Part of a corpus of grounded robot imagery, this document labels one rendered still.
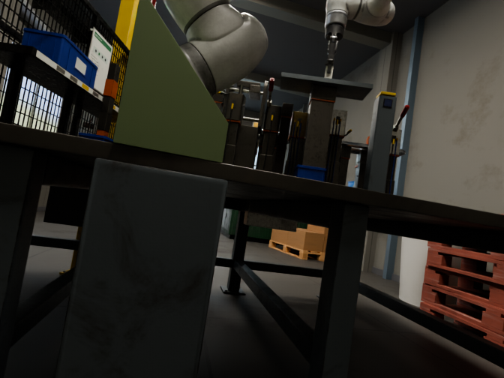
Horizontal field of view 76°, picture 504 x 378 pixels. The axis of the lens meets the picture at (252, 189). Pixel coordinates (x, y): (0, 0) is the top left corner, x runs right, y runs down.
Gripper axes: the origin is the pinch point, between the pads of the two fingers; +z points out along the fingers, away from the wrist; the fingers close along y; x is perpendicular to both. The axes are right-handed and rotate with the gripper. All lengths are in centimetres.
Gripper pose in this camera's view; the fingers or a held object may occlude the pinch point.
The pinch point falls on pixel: (328, 75)
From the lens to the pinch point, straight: 145.4
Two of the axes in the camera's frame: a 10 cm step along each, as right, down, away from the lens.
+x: -9.7, -1.4, 2.0
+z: -1.5, 9.9, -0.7
